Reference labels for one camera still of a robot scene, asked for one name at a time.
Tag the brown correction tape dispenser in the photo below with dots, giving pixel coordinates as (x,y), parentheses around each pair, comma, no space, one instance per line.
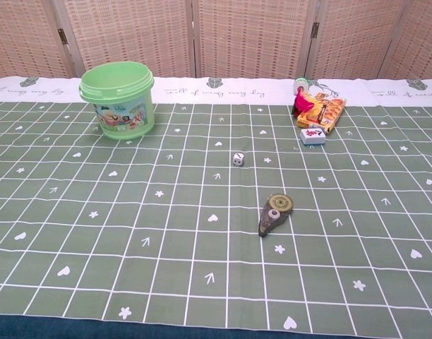
(272,217)

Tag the woven rattan screen panel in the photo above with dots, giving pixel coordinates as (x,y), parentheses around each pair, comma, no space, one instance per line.
(22,39)
(131,35)
(420,42)
(353,39)
(251,39)

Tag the brass screen hinge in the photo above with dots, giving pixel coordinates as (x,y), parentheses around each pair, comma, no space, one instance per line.
(63,36)
(315,29)

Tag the green plastic bucket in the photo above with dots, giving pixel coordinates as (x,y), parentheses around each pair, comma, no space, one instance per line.
(121,116)

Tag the small white green bottle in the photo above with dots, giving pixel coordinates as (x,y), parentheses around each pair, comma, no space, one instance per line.
(303,103)

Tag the white mahjong tile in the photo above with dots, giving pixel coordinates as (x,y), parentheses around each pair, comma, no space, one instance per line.
(312,137)

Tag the green checked tablecloth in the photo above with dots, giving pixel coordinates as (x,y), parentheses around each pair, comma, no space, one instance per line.
(187,226)

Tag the white die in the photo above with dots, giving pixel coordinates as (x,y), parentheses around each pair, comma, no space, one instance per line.
(238,159)

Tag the orange snack box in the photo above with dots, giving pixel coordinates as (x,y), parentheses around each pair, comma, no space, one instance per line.
(329,109)

